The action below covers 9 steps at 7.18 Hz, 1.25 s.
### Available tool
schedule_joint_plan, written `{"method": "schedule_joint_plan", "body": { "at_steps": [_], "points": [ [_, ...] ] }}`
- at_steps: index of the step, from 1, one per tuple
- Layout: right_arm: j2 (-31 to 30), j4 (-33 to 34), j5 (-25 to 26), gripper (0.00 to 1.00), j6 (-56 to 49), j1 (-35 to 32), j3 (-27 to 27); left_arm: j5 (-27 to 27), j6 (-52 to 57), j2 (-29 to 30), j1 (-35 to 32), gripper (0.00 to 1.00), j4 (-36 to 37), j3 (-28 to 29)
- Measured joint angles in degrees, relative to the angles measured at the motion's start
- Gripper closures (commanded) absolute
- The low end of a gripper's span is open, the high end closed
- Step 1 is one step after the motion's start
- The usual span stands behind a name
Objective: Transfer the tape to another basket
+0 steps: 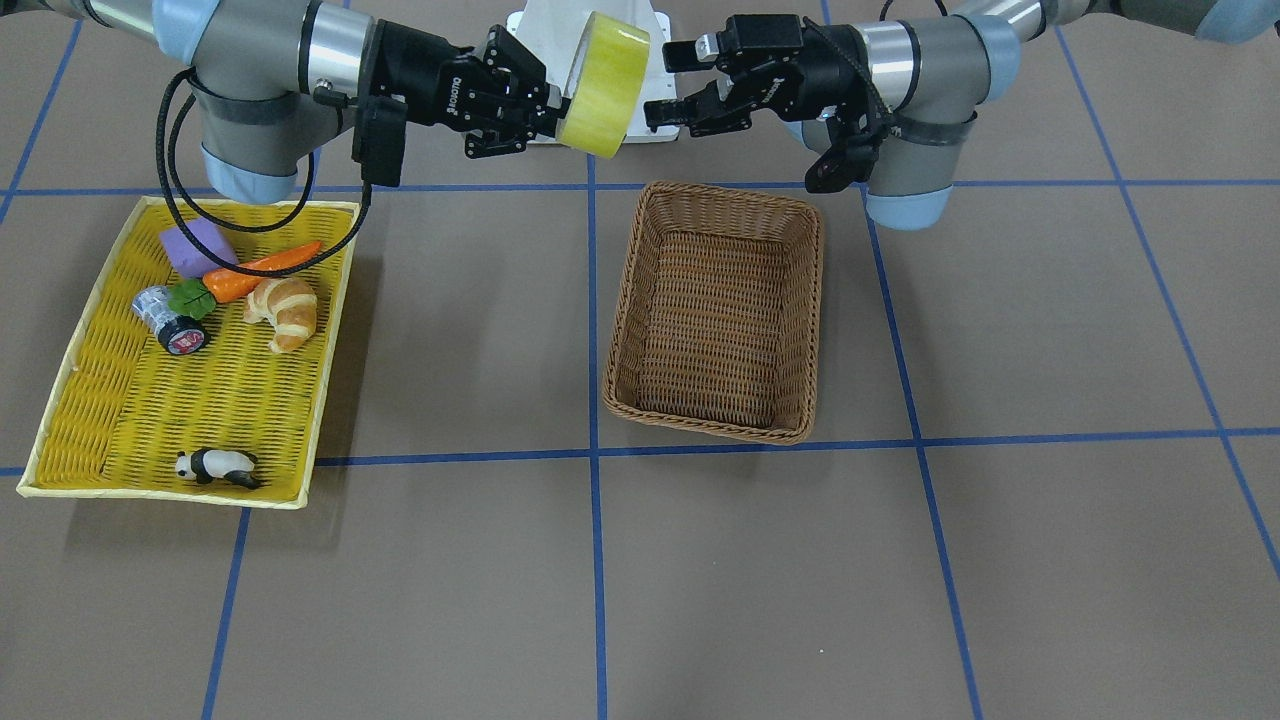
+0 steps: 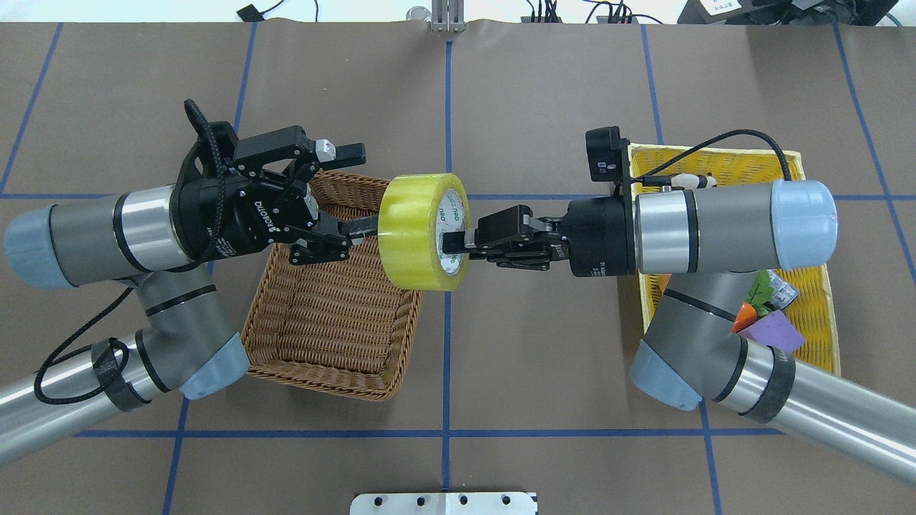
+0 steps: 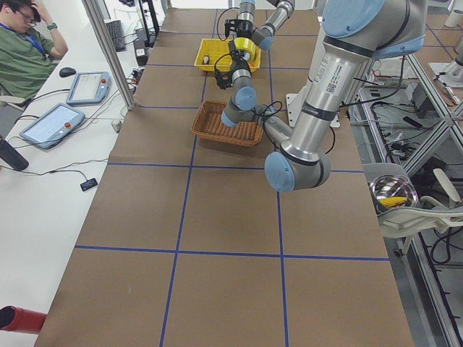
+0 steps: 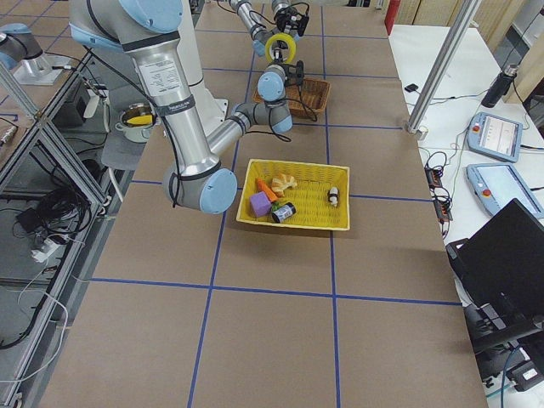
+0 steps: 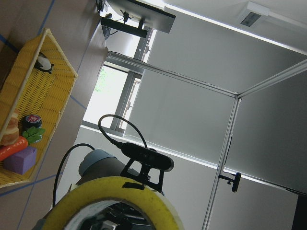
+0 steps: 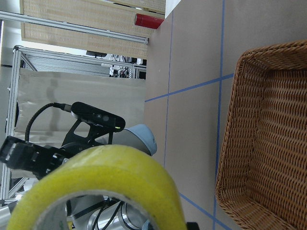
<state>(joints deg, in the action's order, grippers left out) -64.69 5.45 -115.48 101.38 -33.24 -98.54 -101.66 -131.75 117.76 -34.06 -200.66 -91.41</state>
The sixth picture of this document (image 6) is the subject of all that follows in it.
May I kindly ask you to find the red cylinder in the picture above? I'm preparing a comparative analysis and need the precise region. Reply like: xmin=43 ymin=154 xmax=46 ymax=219
xmin=134 ymin=13 xmax=164 ymax=29

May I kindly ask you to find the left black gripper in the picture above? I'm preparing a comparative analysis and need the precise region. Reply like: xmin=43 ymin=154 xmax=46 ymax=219
xmin=0 ymin=136 xmax=95 ymax=179

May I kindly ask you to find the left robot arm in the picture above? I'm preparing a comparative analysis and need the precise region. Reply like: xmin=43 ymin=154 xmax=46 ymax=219
xmin=0 ymin=124 xmax=157 ymax=230

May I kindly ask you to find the yellow tape roll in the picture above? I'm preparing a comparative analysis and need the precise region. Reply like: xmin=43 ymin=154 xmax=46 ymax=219
xmin=7 ymin=145 xmax=187 ymax=230

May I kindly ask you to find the brown wicker basket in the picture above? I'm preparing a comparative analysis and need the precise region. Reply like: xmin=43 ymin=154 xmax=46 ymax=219
xmin=215 ymin=40 xmax=307 ymax=230

